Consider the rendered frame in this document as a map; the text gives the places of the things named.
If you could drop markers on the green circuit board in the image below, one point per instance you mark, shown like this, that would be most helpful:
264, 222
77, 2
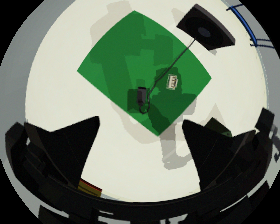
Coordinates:
135, 53

